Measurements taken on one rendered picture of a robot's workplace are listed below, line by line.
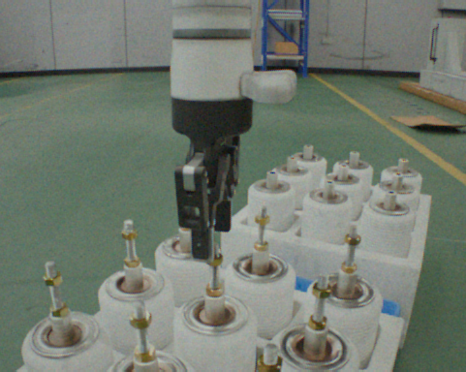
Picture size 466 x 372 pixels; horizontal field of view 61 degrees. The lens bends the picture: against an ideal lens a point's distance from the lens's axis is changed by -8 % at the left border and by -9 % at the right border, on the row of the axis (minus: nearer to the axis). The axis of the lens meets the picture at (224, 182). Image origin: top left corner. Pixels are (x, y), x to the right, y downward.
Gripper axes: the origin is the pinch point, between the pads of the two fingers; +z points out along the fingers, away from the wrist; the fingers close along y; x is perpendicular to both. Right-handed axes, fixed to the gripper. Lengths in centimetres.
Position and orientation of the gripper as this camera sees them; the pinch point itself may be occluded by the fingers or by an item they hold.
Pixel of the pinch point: (212, 233)
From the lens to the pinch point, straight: 43.7
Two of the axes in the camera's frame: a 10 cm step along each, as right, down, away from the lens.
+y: -2.6, 3.3, -9.1
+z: -0.1, 9.4, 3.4
